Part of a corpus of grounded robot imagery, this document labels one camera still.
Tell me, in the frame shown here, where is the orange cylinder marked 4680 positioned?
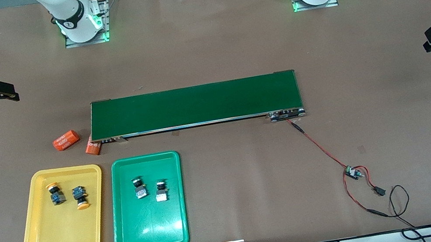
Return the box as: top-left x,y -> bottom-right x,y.
51,128 -> 82,153
83,135 -> 105,157

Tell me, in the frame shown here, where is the yellow capped push button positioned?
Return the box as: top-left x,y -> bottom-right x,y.
45,180 -> 67,207
71,185 -> 91,211

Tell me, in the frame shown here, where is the green capped push button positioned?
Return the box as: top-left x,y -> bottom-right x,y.
130,176 -> 150,200
153,180 -> 170,204

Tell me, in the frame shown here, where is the yellow plastic tray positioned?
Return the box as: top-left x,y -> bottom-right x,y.
7,160 -> 114,242

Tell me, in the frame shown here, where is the small green controller board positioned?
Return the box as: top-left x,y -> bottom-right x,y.
343,164 -> 362,182

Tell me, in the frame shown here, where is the green belt conveyor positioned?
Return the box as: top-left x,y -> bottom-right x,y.
84,66 -> 307,155

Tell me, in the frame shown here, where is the green plastic tray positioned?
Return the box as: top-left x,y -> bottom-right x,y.
99,149 -> 195,242

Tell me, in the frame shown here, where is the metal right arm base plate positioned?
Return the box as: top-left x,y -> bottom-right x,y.
58,0 -> 114,49

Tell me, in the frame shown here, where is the red and black wire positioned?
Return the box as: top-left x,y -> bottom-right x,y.
286,101 -> 413,234

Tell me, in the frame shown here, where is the thin black cable loop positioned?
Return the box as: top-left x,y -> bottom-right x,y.
386,179 -> 431,242

